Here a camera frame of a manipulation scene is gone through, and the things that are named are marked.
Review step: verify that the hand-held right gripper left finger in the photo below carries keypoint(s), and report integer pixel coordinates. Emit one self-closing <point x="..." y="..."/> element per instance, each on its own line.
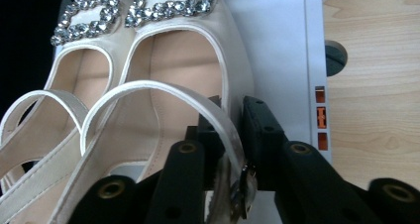
<point x="180" y="181"/>

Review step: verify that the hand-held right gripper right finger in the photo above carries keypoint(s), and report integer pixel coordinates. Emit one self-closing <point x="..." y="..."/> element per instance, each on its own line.
<point x="297" y="184"/>

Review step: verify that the cream rhinestone buckle shoe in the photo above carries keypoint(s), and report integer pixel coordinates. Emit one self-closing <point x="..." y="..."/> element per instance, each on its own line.
<point x="185" y="62"/>
<point x="82" y="72"/>

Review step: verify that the grey two-tier shoe rack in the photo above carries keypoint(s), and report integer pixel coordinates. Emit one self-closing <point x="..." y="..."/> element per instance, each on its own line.
<point x="280" y="52"/>

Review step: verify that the dark grey round disc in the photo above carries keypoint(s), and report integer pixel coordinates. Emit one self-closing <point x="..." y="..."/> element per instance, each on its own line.
<point x="335" y="57"/>

